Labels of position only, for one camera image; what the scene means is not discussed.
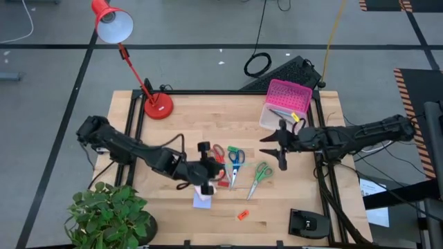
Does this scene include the lavender sticky note pad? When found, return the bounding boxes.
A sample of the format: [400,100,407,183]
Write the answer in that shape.
[192,193,213,210]

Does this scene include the black aluminium table frame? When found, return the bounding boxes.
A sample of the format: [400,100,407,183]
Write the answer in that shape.
[114,89,374,249]

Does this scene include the black hazard-striped floor mat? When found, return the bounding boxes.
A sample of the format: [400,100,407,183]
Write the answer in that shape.
[359,0,404,12]
[398,0,443,13]
[393,68,443,181]

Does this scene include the green potted plant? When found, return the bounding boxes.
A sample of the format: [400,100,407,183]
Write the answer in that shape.
[64,181,159,249]

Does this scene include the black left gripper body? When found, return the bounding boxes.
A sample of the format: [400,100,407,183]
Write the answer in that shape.
[183,140,228,196]

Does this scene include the black stand beam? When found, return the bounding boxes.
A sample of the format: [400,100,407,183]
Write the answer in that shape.
[363,178,440,210]

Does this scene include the green-handled scissors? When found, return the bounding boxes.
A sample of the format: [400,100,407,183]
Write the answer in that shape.
[246,161,274,201]

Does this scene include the grey floor bar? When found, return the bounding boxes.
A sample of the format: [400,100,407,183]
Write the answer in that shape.
[0,71,25,82]

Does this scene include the black keyboard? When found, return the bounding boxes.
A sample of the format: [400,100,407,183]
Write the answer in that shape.
[239,55,323,93]

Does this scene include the pink sticky note pad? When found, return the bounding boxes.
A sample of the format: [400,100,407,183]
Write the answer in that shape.
[193,185,217,201]

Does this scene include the red desk lamp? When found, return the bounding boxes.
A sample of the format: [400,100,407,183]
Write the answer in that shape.
[91,0,174,120]

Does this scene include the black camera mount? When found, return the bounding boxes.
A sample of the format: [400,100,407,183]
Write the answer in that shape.
[288,208,331,239]

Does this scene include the white floor cable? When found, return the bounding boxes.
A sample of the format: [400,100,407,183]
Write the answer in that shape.
[0,0,35,45]

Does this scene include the black coiled cable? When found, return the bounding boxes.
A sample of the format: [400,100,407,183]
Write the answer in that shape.
[244,0,273,79]

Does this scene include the dark pencil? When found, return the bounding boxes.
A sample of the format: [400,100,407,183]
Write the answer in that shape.
[268,108,294,125]

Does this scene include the black cable bundle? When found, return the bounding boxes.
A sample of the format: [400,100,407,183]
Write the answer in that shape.
[313,155,370,247]

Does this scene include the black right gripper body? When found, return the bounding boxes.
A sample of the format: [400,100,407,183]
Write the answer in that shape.
[276,119,314,171]

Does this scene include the grey metal post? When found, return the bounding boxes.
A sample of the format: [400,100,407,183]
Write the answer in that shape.
[424,100,443,249]

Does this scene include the clear pencil box pink lid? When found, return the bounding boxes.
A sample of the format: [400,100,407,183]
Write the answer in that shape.
[259,78,314,131]

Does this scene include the blue-handled scissors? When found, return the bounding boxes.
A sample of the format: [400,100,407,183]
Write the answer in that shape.
[228,148,246,190]

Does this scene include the white paper sheet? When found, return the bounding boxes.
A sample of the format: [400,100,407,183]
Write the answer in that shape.
[359,178,390,228]

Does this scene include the yellow cable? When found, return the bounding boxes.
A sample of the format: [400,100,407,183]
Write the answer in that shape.
[320,0,347,84]

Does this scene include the red-handled scissors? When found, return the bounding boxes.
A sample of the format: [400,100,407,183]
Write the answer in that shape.
[210,143,232,183]

